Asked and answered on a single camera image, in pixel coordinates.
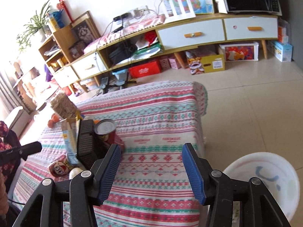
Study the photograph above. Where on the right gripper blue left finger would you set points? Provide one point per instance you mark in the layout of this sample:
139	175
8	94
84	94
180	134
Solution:
86	190

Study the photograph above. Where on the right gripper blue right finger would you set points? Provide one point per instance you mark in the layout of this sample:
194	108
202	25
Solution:
216	190

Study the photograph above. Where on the red cartoon milk can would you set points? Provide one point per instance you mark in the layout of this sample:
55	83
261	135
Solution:
60	166

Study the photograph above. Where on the black plastic tray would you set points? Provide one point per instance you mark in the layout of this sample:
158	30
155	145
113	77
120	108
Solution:
89	146

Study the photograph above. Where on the red tall drink can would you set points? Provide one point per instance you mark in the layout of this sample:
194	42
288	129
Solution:
106	131

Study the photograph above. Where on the blue brown milk carton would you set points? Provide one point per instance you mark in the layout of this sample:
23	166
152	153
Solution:
70	129

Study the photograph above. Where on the white plastic trash bucket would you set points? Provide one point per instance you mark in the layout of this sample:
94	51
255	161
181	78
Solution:
277	174

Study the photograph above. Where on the patterned striped tablecloth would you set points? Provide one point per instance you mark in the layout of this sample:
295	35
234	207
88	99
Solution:
153	121

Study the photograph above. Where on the orange tangerine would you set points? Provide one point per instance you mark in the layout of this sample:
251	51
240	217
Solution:
55	118
50	123

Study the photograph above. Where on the clear jar of seeds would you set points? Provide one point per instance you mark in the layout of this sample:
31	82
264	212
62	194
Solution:
64	107

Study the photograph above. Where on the yellow cardboard box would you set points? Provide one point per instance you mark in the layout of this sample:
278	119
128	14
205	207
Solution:
204	60

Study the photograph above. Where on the red cardboard box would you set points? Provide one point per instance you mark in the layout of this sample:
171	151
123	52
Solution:
146	69

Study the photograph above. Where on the white framed red picture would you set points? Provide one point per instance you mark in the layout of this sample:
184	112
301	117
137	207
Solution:
240	51

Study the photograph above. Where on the wooden side shelf unit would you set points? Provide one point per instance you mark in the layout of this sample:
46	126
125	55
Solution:
61	48

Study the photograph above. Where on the blue white carton box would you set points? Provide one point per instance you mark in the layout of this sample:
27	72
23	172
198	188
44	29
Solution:
283	52

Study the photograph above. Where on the wooden white TV cabinet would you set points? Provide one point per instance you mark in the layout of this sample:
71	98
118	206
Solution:
178	36

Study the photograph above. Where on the framed cat picture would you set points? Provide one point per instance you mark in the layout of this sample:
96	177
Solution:
85	29

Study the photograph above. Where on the green potted plant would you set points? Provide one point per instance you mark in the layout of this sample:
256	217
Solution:
37	22

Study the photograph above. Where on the pink cabinet runner cloth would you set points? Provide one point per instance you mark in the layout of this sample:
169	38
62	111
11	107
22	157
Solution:
129	30

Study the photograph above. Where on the white power strip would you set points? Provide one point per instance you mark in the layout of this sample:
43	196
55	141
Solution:
133	14

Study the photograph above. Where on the white picture frame stand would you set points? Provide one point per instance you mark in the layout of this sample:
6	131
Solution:
179	12

